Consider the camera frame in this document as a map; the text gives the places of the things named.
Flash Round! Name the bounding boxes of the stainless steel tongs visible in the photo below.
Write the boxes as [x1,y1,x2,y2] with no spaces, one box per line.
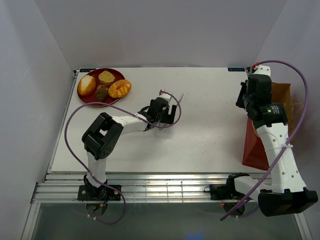
[143,92,185,131]

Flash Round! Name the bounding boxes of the orange ring doughnut bread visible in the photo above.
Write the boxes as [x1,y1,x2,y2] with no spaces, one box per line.
[108,79,132,98]

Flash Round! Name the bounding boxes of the red and brown paper bag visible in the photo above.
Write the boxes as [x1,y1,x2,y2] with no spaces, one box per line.
[242,82,310,171]

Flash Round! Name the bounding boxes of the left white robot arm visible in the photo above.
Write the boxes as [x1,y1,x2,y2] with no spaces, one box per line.
[82,95,177,200]

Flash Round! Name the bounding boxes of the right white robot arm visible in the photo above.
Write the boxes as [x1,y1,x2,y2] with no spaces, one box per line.
[225,74,318,217]

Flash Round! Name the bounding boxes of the tan sliced bread piece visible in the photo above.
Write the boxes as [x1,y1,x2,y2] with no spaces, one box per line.
[98,70,115,86]

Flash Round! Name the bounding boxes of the white round bread roll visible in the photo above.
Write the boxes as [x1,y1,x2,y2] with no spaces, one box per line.
[77,75,96,96]

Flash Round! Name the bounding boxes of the blue label sticker right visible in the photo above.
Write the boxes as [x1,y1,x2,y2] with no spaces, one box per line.
[227,67,246,72]

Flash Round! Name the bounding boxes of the blue label sticker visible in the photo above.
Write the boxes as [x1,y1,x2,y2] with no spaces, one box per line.
[227,67,246,72]
[79,68,96,73]

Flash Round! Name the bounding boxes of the small brown chocolate croissant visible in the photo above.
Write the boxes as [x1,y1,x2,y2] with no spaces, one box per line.
[95,84,109,102]

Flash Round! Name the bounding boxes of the red round plate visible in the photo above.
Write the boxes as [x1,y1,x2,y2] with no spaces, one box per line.
[77,68,125,104]

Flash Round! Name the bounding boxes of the blue label sticker left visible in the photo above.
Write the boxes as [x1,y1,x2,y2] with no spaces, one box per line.
[79,68,96,73]

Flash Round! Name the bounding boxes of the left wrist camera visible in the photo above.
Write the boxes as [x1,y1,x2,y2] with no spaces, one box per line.
[159,89,172,103]

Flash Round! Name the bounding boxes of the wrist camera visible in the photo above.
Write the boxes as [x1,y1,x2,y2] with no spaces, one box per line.
[159,89,172,103]
[251,62,271,77]

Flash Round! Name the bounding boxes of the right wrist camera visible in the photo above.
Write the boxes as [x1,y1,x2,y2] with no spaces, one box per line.
[251,62,271,77]

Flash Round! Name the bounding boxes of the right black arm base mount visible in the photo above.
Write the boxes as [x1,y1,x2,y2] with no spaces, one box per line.
[203,184,245,200]

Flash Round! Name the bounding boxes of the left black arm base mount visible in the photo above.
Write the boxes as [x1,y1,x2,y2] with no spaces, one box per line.
[76,185,121,201]

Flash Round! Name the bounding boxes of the aluminium rail frame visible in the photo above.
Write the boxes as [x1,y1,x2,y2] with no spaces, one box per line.
[23,67,312,240]

